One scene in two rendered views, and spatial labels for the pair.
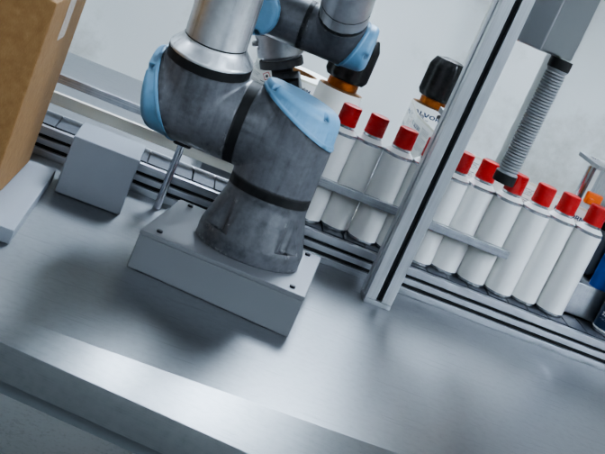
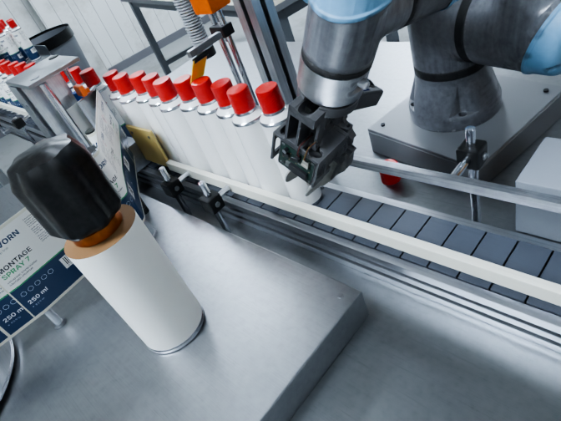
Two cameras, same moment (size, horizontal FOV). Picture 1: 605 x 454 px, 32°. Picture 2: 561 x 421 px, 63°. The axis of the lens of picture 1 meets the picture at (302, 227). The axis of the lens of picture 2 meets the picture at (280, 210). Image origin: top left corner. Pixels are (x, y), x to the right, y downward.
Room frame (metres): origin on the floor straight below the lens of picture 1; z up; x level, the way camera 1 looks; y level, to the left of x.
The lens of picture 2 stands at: (1.99, 0.53, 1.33)
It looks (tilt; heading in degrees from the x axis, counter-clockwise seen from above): 37 degrees down; 246
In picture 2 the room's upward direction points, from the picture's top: 23 degrees counter-clockwise
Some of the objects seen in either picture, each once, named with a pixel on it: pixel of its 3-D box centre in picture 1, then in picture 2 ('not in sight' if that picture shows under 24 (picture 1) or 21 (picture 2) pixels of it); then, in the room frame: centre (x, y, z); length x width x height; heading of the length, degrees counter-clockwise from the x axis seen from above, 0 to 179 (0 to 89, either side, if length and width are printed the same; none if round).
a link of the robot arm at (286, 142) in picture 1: (285, 136); (449, 14); (1.40, 0.07, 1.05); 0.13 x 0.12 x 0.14; 88
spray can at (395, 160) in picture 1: (384, 185); (244, 138); (1.73, -0.10, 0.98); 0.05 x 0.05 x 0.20
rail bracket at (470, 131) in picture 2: (175, 157); (467, 190); (1.60, 0.23, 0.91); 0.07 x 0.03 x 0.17; 10
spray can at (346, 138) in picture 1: (329, 162); (288, 147); (1.71, 0.00, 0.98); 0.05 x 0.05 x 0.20
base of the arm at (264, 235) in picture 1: (259, 216); (452, 81); (1.40, 0.06, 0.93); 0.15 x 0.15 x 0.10
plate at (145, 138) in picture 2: not in sight; (148, 145); (1.81, -0.38, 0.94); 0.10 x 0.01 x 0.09; 100
